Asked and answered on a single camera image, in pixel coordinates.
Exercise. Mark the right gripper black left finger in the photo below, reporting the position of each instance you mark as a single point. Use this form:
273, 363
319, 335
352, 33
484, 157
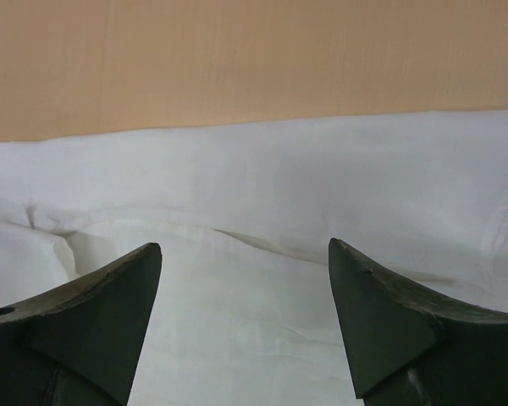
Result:
80, 343

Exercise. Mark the white long sleeve shirt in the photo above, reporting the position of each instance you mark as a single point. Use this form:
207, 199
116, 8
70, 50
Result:
244, 214

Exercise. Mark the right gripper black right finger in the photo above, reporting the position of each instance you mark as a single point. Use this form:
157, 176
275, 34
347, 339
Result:
407, 344

